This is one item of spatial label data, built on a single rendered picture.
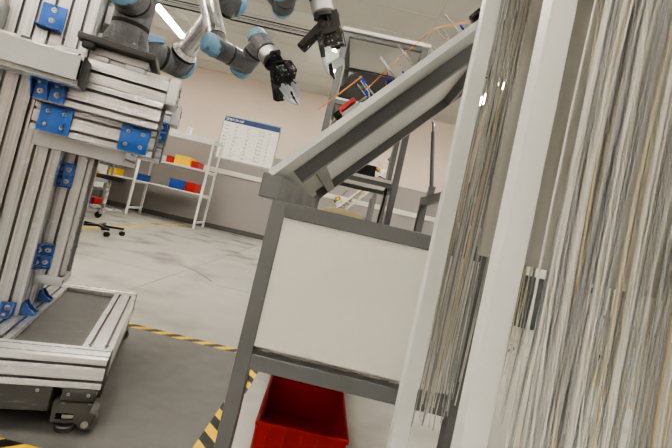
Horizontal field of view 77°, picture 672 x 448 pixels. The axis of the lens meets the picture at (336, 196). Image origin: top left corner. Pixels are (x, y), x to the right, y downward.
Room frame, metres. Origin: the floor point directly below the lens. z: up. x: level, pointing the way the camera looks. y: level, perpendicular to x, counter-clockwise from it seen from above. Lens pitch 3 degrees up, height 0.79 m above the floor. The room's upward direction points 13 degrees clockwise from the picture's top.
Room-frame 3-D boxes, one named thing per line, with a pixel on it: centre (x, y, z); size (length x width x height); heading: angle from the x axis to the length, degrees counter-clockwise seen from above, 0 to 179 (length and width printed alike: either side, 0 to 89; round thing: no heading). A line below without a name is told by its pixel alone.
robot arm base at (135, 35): (1.39, 0.79, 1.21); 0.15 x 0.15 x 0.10
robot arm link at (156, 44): (1.86, 0.95, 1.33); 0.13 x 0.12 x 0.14; 140
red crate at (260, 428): (1.51, -0.06, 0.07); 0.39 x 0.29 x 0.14; 1
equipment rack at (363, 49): (2.63, -0.09, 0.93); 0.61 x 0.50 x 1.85; 178
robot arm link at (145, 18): (1.38, 0.79, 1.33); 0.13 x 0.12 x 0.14; 14
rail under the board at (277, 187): (1.70, 0.15, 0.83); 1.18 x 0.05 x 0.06; 178
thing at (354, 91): (2.53, -0.03, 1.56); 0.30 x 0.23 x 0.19; 90
